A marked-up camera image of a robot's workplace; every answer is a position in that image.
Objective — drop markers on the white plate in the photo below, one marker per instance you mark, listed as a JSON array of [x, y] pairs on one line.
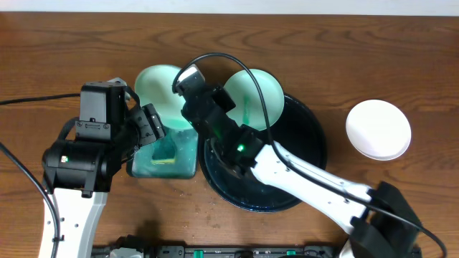
[[378, 130]]

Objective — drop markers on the black round tray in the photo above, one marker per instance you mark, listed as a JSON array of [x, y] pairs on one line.
[[299, 132]]

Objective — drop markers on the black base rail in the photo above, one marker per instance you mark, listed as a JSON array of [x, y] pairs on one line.
[[132, 246]]

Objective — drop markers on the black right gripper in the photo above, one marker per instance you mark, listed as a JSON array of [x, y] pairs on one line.
[[223, 97]]

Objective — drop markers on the mint plate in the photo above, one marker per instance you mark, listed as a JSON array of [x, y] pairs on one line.
[[153, 86], [244, 94]]

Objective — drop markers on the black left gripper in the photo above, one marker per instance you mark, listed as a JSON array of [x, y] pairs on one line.
[[149, 125]]

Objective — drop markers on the black rectangular water tray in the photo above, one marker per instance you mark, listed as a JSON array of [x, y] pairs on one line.
[[185, 166]]

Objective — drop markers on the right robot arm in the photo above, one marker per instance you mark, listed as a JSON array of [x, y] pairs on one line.
[[379, 222]]

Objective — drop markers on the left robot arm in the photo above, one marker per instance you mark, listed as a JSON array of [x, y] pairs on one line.
[[79, 168]]

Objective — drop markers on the green yellow sponge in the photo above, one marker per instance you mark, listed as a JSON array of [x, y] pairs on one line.
[[164, 152]]

